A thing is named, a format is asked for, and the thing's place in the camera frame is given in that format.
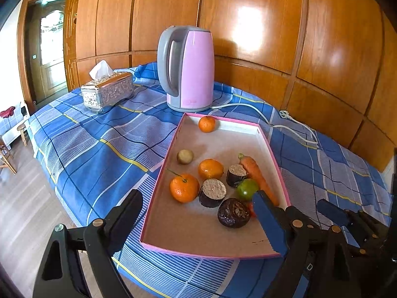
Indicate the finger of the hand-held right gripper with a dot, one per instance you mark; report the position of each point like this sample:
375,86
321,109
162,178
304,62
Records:
335,211
372,245

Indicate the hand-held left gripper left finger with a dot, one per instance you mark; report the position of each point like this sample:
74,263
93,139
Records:
130,211

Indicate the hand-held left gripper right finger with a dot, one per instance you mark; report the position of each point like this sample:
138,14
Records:
269,223

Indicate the red tomato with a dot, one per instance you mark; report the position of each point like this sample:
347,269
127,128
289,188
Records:
251,210

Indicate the dark purple round fruit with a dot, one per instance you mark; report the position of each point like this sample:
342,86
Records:
232,214

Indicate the green tomato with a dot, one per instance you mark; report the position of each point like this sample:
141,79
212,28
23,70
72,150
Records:
246,189

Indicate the orange carrot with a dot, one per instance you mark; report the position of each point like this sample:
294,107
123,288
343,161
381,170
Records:
254,169

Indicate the pink shallow tray box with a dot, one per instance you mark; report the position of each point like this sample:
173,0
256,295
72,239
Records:
186,223

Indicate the mandarin orange with stem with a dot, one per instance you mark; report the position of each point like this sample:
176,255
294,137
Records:
184,189

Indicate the eggplant piece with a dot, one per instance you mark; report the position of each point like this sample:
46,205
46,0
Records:
235,175
212,192

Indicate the small round brown fruit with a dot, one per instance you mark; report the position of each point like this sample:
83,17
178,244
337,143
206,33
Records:
185,156

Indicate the blue checked bedsheet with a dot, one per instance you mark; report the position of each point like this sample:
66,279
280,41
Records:
93,136

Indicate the silver ornate tissue box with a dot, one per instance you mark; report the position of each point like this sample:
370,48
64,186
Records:
108,93

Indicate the wooden chair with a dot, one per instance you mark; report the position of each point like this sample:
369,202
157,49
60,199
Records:
6,158

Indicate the small wooden stool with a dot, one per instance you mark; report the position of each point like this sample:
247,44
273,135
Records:
23,128

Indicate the white tissue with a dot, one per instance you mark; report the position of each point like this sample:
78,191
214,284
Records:
100,70

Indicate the pink electric kettle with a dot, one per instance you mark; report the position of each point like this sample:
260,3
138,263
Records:
195,68

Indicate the red cloth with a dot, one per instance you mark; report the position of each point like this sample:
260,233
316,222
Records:
6,111

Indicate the wooden door with glass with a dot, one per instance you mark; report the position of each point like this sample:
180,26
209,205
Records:
49,52

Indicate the wooden wardrobe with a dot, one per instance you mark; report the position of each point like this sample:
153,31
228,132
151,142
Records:
263,21

